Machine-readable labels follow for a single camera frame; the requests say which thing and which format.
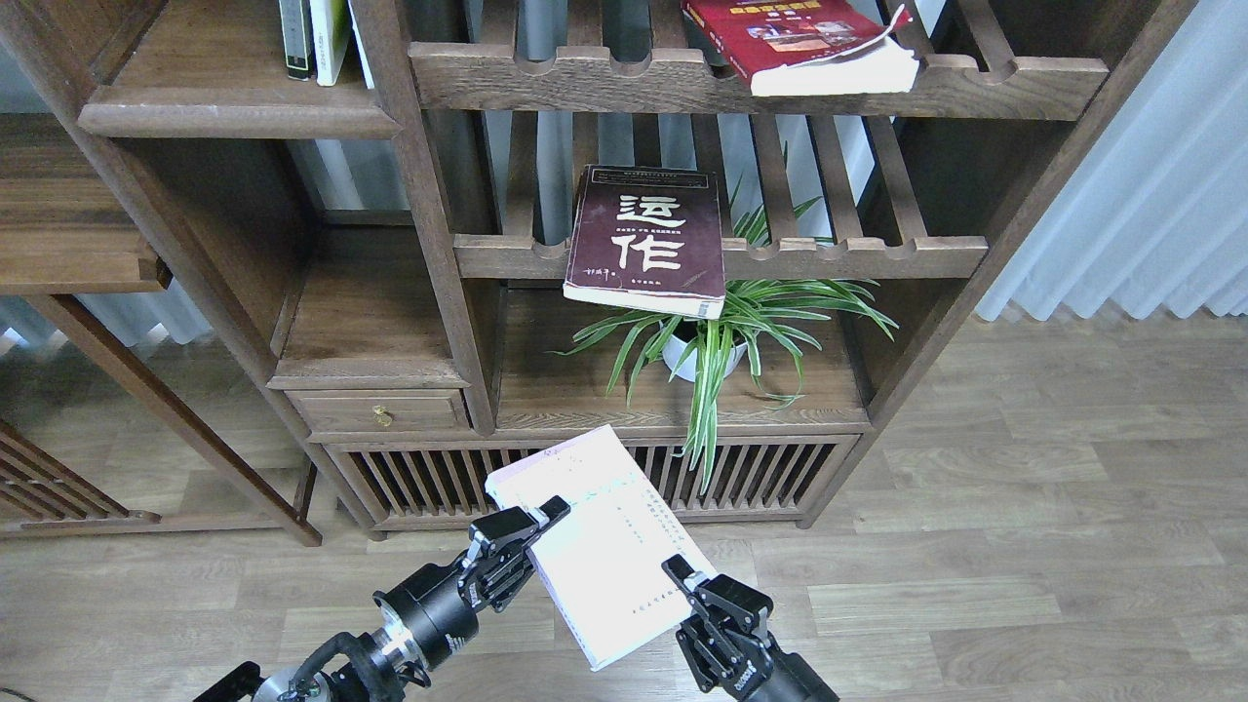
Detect white plant pot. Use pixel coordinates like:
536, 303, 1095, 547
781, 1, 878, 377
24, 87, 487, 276
661, 320, 746, 382

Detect white pleated curtain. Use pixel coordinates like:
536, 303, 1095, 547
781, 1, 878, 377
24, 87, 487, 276
976, 1, 1247, 321

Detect dark green upright book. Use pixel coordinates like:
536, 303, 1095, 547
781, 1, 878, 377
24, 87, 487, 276
278, 0, 314, 81

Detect thin white upright book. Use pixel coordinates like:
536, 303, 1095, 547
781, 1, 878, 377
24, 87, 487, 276
347, 0, 374, 91

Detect white green upright book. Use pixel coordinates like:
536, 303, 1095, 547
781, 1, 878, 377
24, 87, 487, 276
308, 0, 351, 86

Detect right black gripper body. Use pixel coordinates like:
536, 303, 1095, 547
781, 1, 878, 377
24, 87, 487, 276
675, 600, 839, 701

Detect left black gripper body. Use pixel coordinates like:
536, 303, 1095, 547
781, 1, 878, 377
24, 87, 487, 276
373, 551, 518, 672

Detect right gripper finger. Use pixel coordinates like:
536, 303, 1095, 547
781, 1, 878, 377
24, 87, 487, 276
694, 575, 774, 635
661, 555, 718, 605

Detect dark maroon book white characters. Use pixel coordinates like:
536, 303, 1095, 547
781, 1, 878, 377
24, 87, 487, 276
563, 165, 725, 320

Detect pale lavender white book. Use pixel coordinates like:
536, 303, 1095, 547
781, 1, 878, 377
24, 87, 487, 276
487, 426, 718, 671

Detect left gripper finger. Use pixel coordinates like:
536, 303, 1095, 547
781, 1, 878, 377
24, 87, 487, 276
468, 496, 572, 563

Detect red book on top rack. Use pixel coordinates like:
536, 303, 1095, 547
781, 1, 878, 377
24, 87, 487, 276
681, 1, 921, 97

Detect green spider plant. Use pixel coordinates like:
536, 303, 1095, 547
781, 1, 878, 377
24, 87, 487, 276
552, 146, 899, 493

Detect dark wooden bookshelf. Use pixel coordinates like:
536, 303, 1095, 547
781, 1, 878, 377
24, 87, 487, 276
2, 1, 1194, 532

